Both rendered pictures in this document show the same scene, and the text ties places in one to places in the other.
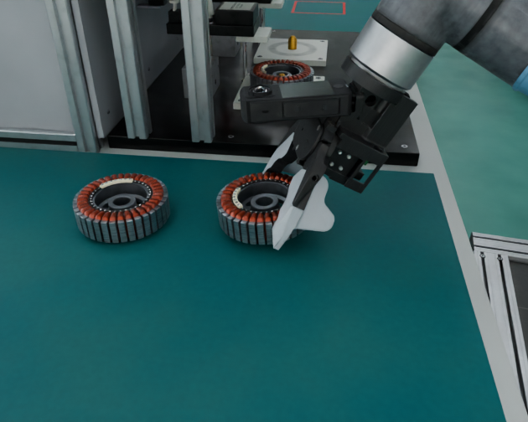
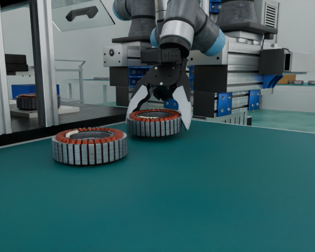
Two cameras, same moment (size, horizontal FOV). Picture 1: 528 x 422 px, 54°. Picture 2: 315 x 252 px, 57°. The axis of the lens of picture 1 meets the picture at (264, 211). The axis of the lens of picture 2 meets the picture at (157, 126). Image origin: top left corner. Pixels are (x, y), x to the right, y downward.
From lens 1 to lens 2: 0.60 m
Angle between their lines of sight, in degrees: 60
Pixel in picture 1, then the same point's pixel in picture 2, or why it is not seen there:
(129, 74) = not seen: outside the picture
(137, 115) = (5, 113)
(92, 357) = (233, 176)
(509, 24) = (211, 22)
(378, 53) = (185, 31)
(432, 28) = (195, 22)
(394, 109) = (184, 61)
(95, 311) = (187, 171)
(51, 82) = not seen: outside the picture
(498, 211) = not seen: hidden behind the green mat
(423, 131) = not seen: hidden behind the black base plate
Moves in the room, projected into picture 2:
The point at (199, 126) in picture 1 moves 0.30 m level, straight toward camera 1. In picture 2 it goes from (48, 115) to (191, 124)
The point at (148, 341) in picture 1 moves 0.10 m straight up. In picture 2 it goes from (228, 163) to (231, 94)
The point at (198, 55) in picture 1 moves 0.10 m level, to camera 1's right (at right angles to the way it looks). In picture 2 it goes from (50, 61) to (85, 62)
